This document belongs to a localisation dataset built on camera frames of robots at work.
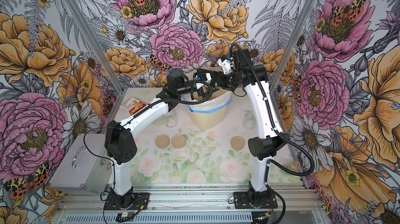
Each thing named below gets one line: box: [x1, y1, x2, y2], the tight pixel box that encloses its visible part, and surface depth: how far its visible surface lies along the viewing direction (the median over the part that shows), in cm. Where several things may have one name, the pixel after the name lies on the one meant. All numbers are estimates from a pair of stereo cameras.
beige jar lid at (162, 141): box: [155, 133, 170, 149], surface depth 96 cm
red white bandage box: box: [119, 96, 147, 116], surface depth 110 cm
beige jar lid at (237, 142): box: [230, 135, 246, 151], surface depth 95 cm
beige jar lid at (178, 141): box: [171, 133, 187, 149], surface depth 96 cm
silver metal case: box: [49, 133, 113, 195], surface depth 71 cm
